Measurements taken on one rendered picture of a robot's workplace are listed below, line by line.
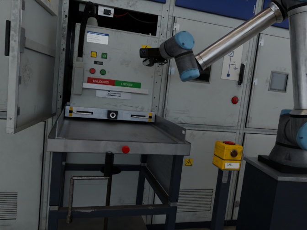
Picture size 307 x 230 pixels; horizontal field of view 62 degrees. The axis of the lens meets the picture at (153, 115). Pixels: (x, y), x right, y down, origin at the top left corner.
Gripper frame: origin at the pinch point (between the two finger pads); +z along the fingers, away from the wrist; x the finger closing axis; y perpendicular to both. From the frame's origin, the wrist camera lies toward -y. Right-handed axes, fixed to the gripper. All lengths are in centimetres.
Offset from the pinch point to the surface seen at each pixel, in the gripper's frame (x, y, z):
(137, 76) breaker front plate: -4.5, 3.5, 13.1
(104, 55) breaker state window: 6.6, -16.5, 15.7
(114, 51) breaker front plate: 9.1, -10.8, 13.5
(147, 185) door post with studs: -76, 26, 47
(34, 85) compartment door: -13, -54, 17
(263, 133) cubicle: -42, 118, 11
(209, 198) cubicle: -91, 75, 35
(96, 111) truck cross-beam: -24.9, -19.3, 23.9
